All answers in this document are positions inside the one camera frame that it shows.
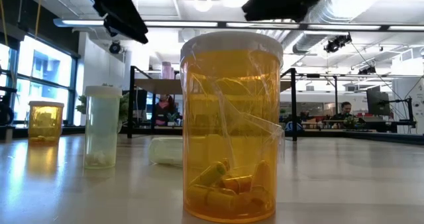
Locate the green tinted pill bottle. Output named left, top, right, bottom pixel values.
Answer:
left=147, top=137, right=184, bottom=168
left=83, top=85, right=124, bottom=170

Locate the orange pill bottle white cap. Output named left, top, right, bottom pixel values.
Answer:
left=28, top=100, right=66, bottom=146

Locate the taped orange pill bottle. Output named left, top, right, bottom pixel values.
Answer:
left=180, top=30, right=286, bottom=224

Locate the black ceiling spotlight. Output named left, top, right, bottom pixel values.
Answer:
left=109, top=40, right=123, bottom=55

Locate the black track spotlight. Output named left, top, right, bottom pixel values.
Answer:
left=323, top=34, right=352, bottom=54
left=357, top=64, right=378, bottom=76

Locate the overhead light bar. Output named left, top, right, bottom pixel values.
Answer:
left=52, top=17, right=424, bottom=32

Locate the potted green plant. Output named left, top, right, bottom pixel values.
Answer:
left=75, top=82, right=131, bottom=135

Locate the large window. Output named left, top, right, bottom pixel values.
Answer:
left=0, top=34, right=79, bottom=126

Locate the round pendant lamp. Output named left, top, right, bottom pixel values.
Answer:
left=193, top=0, right=213, bottom=13

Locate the person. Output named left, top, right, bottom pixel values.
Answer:
left=331, top=101, right=357, bottom=121
left=152, top=94, right=176, bottom=127

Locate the small potted plant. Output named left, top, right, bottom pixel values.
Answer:
left=343, top=115, right=358, bottom=129
left=165, top=112, right=180, bottom=127

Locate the black office chair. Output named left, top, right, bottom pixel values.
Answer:
left=0, top=64, right=18, bottom=142

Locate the blue white round object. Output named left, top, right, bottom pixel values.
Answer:
left=284, top=121, right=305, bottom=133

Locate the black computer monitor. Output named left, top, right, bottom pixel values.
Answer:
left=366, top=85, right=392, bottom=117

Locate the silver ventilation duct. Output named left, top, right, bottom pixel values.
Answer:
left=291, top=0, right=355, bottom=55

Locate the wooden shelf black metal frame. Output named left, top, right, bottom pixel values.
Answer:
left=127, top=66, right=297, bottom=142

